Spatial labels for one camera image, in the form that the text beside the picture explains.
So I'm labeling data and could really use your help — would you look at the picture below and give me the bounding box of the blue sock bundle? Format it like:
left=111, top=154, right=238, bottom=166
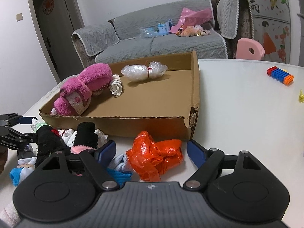
left=106, top=153, right=133, bottom=186

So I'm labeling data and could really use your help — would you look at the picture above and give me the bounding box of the black sock bundle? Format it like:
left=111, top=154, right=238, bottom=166
left=35, top=123, right=98, bottom=168

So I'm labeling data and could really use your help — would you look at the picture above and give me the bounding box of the pink towel roll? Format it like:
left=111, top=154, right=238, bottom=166
left=51, top=63, right=112, bottom=116

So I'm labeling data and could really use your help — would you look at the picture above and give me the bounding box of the brown cardboard tray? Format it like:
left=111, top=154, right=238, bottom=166
left=39, top=51, right=200, bottom=141

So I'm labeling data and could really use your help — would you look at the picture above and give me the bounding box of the white cloth rosette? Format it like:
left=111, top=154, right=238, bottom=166
left=109, top=74, right=123, bottom=97

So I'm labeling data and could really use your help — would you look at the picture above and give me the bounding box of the yellow plastic piece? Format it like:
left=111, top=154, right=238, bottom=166
left=298, top=92, right=304, bottom=104

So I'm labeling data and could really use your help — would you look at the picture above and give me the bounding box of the colourful toy block strip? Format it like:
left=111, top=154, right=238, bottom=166
left=266, top=66, right=294, bottom=86

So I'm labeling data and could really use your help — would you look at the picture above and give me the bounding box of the pink plastic chair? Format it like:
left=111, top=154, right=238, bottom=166
left=236, top=38, right=265, bottom=61

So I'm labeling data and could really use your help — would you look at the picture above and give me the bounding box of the dark door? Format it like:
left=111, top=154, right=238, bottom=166
left=30, top=0, right=83, bottom=80

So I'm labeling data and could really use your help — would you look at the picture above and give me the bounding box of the grey covered sofa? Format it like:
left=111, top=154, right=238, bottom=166
left=71, top=0, right=254, bottom=67

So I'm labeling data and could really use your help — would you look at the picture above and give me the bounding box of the plush toy on sofa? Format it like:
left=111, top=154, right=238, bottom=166
left=176, top=25, right=211, bottom=38

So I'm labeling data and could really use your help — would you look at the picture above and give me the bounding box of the blue toy castle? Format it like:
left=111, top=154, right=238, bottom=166
left=157, top=19, right=173, bottom=36

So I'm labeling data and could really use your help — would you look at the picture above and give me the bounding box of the pink plastic bag on sofa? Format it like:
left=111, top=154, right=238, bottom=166
left=169, top=7, right=213, bottom=33

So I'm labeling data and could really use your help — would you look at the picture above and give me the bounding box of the decorated refrigerator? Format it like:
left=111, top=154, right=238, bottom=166
left=249, top=0, right=301, bottom=65

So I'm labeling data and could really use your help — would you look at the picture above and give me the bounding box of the light switch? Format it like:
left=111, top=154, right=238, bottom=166
left=16, top=13, right=23, bottom=22

